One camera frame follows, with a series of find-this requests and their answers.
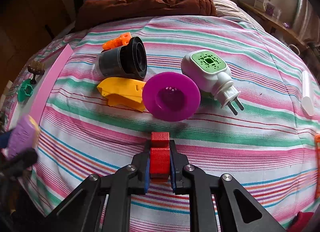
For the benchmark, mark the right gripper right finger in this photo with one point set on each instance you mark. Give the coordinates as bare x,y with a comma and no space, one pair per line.
217,203

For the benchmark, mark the yellow plastic casing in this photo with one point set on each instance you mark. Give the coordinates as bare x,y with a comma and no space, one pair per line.
123,91

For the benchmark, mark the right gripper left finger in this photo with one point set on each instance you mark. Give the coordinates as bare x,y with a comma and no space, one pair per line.
103,203

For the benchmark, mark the wooden side shelf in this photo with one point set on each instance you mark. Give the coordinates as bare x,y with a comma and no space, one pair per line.
272,25

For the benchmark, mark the orange plastic connector block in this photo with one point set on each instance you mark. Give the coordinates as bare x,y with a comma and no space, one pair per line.
122,40

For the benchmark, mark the green plastic flanged piece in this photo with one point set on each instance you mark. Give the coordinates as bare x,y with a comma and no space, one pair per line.
25,91

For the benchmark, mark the purple box on shelf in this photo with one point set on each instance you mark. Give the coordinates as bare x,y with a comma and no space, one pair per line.
269,9

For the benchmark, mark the white green plug-in diffuser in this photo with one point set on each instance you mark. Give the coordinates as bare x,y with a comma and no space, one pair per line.
212,75

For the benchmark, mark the striped pink green bedspread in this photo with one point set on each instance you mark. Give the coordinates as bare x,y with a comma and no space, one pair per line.
265,139

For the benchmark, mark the magenta plastic funnel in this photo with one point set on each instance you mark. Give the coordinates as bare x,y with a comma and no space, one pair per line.
171,96

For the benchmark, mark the pink white cardboard box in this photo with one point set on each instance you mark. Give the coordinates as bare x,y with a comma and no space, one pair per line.
34,106

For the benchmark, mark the brown peg board toy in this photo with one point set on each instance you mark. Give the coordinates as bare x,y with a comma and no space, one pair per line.
36,68

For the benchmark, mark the red plastic clip block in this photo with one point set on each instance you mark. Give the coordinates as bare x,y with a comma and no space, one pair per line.
160,157

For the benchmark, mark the black grey filter cup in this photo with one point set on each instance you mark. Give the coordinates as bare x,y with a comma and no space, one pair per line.
127,61

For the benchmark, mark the purple oval perforated case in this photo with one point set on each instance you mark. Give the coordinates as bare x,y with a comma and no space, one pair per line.
24,136

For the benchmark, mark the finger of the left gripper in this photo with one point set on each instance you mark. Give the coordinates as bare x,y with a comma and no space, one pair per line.
4,139
15,167

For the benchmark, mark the translucent white plastic tube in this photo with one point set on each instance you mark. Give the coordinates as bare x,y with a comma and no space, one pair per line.
307,94

